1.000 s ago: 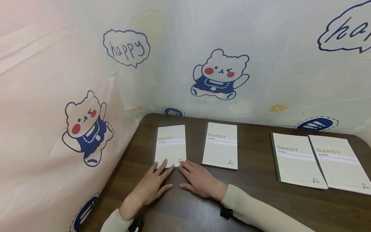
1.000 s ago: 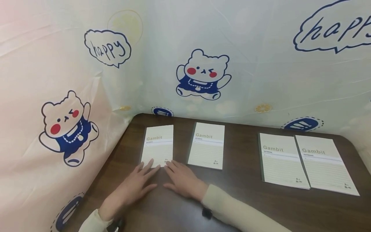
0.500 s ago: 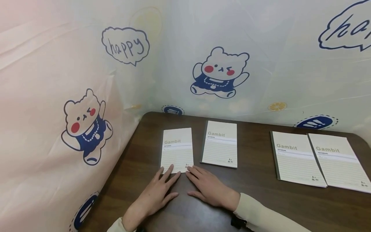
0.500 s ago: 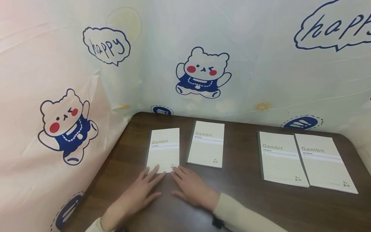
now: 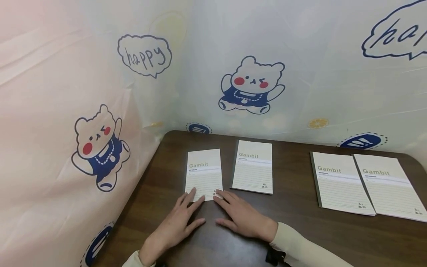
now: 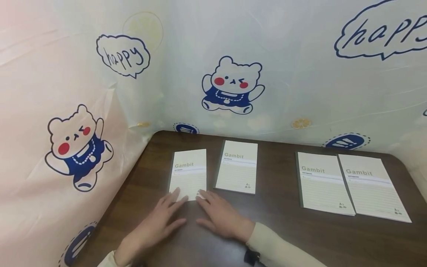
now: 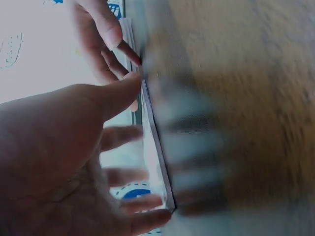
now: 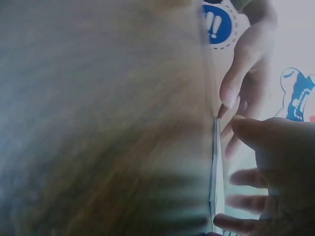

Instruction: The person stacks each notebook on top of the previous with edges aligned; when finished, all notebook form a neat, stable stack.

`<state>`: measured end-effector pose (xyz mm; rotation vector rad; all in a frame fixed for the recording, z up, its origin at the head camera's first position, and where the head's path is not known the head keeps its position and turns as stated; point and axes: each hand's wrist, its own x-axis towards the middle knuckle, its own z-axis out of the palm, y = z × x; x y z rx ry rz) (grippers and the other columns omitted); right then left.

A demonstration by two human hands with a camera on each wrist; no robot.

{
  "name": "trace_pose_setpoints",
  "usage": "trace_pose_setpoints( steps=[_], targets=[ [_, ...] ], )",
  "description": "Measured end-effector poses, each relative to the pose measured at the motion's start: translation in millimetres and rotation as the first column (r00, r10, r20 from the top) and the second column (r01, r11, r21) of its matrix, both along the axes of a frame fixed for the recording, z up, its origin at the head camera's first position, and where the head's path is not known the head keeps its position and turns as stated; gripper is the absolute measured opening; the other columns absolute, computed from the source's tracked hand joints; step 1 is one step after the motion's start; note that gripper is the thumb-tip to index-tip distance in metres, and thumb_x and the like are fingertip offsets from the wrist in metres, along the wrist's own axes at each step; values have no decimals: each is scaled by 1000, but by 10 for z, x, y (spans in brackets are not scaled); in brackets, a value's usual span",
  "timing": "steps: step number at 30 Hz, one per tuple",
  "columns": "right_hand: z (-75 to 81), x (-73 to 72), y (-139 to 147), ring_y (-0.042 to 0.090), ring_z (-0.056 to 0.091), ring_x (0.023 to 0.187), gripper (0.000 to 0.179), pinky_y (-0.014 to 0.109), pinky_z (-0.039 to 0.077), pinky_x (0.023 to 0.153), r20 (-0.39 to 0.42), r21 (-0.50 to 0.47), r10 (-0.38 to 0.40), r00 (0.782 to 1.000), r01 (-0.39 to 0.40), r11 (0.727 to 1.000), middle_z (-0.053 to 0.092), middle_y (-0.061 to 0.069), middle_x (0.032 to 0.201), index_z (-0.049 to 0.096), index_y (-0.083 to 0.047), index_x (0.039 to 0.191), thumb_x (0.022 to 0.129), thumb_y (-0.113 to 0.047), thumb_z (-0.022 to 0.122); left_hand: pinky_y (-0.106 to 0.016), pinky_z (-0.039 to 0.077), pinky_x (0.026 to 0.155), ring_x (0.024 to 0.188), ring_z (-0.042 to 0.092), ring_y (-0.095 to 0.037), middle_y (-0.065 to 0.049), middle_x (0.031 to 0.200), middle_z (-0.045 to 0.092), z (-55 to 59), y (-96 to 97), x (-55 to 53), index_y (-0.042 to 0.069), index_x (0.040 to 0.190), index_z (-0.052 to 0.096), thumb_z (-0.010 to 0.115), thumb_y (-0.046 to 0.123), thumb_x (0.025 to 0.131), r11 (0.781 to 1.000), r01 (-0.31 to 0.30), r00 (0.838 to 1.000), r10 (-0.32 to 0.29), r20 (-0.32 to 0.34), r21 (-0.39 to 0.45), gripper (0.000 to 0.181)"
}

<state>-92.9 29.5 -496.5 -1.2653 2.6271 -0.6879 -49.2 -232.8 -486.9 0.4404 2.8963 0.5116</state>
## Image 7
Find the person's left hand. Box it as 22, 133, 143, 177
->
0, 72, 173, 236

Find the thin clear sheet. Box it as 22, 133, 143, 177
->
131, 79, 177, 215

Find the person's right hand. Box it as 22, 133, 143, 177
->
70, 0, 143, 86

